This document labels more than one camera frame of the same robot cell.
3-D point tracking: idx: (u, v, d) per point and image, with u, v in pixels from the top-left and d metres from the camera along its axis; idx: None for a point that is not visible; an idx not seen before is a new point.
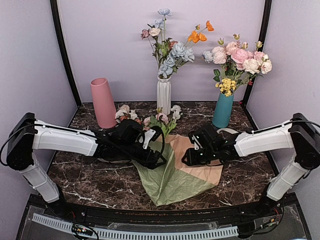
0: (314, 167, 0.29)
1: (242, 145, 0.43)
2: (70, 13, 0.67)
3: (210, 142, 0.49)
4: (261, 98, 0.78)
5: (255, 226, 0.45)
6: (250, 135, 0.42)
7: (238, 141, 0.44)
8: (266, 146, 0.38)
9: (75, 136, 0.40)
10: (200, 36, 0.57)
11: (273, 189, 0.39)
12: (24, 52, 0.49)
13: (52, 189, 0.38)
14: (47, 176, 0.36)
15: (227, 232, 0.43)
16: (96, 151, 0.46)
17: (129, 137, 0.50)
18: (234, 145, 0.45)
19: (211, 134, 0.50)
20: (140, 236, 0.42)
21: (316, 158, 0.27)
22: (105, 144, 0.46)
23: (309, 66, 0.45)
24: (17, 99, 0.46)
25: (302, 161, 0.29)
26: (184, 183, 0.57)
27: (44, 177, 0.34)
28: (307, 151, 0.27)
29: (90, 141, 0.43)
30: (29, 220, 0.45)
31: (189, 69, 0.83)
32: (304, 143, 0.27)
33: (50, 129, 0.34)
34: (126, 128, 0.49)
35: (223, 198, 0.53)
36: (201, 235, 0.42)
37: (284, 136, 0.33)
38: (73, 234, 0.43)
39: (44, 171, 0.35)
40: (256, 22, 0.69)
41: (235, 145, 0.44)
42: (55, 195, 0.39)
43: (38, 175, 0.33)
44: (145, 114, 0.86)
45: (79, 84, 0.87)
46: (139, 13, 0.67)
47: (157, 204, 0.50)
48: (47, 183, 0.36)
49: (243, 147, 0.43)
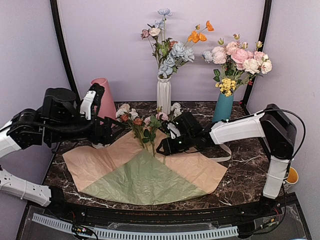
0: (286, 156, 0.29)
1: (218, 133, 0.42)
2: (70, 13, 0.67)
3: (188, 128, 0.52)
4: (260, 98, 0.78)
5: (255, 226, 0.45)
6: (224, 123, 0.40)
7: (213, 129, 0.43)
8: (239, 135, 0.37)
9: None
10: (200, 36, 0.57)
11: (267, 188, 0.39)
12: (23, 52, 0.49)
13: (36, 196, 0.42)
14: (25, 186, 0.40)
15: (227, 232, 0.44)
16: (17, 141, 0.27)
17: (61, 113, 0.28)
18: (210, 133, 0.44)
19: (189, 121, 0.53)
20: (140, 236, 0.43)
21: (288, 148, 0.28)
22: (22, 130, 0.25)
23: (309, 66, 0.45)
24: (17, 99, 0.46)
25: (274, 150, 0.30)
26: (175, 185, 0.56)
27: (22, 188, 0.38)
28: (279, 141, 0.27)
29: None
30: (29, 221, 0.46)
31: (189, 69, 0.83)
32: (276, 132, 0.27)
33: None
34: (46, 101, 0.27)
35: (223, 198, 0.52)
36: (201, 234, 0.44)
37: (255, 125, 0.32)
38: (73, 234, 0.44)
39: (20, 183, 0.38)
40: (256, 22, 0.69)
41: (210, 133, 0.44)
42: (44, 199, 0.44)
43: (14, 187, 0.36)
44: (145, 114, 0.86)
45: (78, 84, 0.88)
46: (139, 13, 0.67)
47: (144, 203, 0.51)
48: (28, 191, 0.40)
49: (218, 135, 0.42)
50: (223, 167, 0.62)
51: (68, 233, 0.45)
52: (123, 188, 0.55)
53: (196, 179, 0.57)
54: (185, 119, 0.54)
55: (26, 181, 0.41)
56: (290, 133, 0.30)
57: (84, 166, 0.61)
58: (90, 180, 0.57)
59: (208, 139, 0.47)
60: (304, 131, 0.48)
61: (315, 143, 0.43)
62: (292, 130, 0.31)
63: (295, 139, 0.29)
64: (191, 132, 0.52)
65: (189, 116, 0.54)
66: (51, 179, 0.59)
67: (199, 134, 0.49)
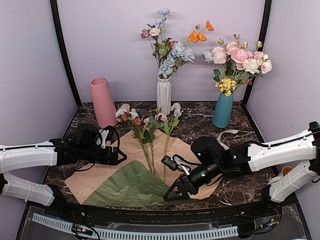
0: None
1: (259, 162, 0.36)
2: (70, 13, 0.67)
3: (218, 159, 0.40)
4: (261, 98, 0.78)
5: (254, 226, 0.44)
6: (265, 148, 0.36)
7: (252, 157, 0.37)
8: (283, 159, 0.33)
9: (31, 151, 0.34)
10: (200, 36, 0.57)
11: (282, 194, 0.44)
12: (24, 53, 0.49)
13: (40, 194, 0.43)
14: (30, 185, 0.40)
15: (227, 232, 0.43)
16: (58, 158, 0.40)
17: (88, 139, 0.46)
18: (248, 162, 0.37)
19: (218, 149, 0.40)
20: (140, 236, 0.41)
21: None
22: (66, 151, 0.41)
23: (309, 66, 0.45)
24: (17, 99, 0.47)
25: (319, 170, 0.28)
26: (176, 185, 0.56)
27: (27, 187, 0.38)
28: None
29: (49, 152, 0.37)
30: (29, 220, 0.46)
31: (189, 69, 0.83)
32: None
33: (11, 150, 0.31)
34: (83, 131, 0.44)
35: (223, 198, 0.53)
36: (201, 235, 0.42)
37: (309, 150, 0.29)
38: (73, 234, 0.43)
39: (24, 182, 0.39)
40: (256, 22, 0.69)
41: (249, 163, 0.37)
42: (48, 195, 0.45)
43: (19, 187, 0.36)
44: (145, 114, 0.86)
45: (78, 84, 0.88)
46: (139, 13, 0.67)
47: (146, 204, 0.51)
48: (33, 190, 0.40)
49: (260, 163, 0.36)
50: None
51: None
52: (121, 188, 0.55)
53: None
54: (215, 148, 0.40)
55: (29, 181, 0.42)
56: None
57: (83, 182, 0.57)
58: (89, 190, 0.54)
59: (244, 168, 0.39)
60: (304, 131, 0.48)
61: None
62: None
63: None
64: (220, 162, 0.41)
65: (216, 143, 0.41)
66: (51, 179, 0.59)
67: (232, 163, 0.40)
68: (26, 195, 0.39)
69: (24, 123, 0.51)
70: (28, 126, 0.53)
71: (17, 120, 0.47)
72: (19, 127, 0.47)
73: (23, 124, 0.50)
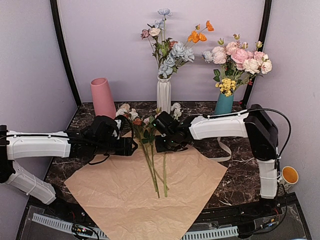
0: (266, 158, 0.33)
1: (197, 129, 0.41)
2: (70, 13, 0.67)
3: (166, 127, 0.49)
4: (261, 98, 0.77)
5: (255, 226, 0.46)
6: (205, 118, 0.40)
7: (192, 124, 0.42)
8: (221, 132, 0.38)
9: (42, 140, 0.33)
10: (200, 36, 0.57)
11: (264, 189, 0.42)
12: (24, 53, 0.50)
13: (45, 191, 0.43)
14: (35, 180, 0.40)
15: (227, 232, 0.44)
16: (72, 150, 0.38)
17: (105, 134, 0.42)
18: (189, 128, 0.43)
19: (166, 119, 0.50)
20: None
21: (268, 151, 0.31)
22: (80, 144, 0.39)
23: (310, 66, 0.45)
24: (17, 100, 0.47)
25: (256, 152, 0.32)
26: (176, 186, 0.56)
27: (32, 183, 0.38)
28: (261, 144, 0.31)
29: (61, 143, 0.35)
30: (29, 220, 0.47)
31: (189, 69, 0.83)
32: (257, 136, 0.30)
33: (22, 138, 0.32)
34: (98, 125, 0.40)
35: (223, 198, 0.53)
36: (201, 235, 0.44)
37: (239, 125, 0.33)
38: (73, 234, 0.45)
39: (31, 177, 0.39)
40: (257, 22, 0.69)
41: (189, 128, 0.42)
42: (51, 195, 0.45)
43: (24, 182, 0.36)
44: (145, 114, 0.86)
45: (78, 84, 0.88)
46: (139, 13, 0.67)
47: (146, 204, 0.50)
48: (37, 186, 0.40)
49: (199, 130, 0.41)
50: (223, 168, 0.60)
51: (68, 234, 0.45)
52: (121, 188, 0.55)
53: (196, 180, 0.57)
54: (162, 119, 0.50)
55: (35, 176, 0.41)
56: (272, 134, 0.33)
57: (83, 183, 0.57)
58: (89, 191, 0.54)
59: (186, 133, 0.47)
60: (304, 131, 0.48)
61: (314, 143, 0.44)
62: (274, 130, 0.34)
63: (276, 140, 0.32)
64: (170, 130, 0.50)
65: (165, 115, 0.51)
66: (51, 179, 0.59)
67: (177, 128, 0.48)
68: (30, 189, 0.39)
69: (24, 123, 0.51)
70: (28, 126, 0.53)
71: (16, 120, 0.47)
72: (18, 127, 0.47)
73: (22, 125, 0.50)
